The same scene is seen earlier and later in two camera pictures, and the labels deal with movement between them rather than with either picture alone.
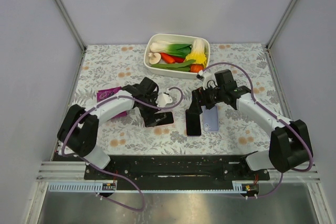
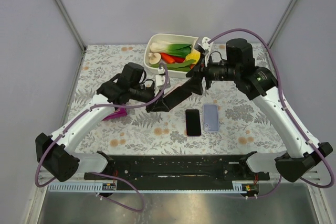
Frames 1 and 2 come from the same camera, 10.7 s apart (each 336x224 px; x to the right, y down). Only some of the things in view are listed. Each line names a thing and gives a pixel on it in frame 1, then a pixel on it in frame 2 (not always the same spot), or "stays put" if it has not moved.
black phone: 192,124 stays put
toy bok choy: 180,50 stays put
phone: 161,118 to 178,95
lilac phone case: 210,119 stays put
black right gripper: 198,99 to 206,70
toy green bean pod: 180,66 stays put
